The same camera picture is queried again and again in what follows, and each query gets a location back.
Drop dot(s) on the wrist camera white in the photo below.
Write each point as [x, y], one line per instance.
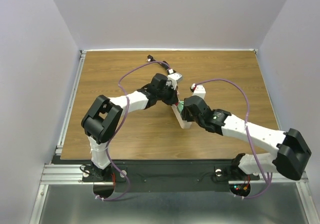
[174, 76]
[198, 90]

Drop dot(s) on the black wall plug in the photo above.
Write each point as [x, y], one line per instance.
[150, 58]

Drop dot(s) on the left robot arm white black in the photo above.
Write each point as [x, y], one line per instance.
[107, 115]

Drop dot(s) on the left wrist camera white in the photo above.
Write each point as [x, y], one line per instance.
[174, 76]

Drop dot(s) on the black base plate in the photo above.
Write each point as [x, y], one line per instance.
[152, 176]

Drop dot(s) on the aluminium frame rail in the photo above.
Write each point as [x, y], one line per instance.
[61, 174]

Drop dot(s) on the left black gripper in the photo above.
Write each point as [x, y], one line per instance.
[173, 98]

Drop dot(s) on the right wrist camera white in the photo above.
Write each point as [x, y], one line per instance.
[198, 90]

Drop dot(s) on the white power strip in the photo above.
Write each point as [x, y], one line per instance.
[183, 123]

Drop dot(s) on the green plug adapter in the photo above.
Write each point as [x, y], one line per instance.
[180, 106]

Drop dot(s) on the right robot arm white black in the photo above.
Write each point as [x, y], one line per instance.
[287, 153]

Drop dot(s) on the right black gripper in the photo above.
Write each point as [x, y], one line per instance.
[186, 114]

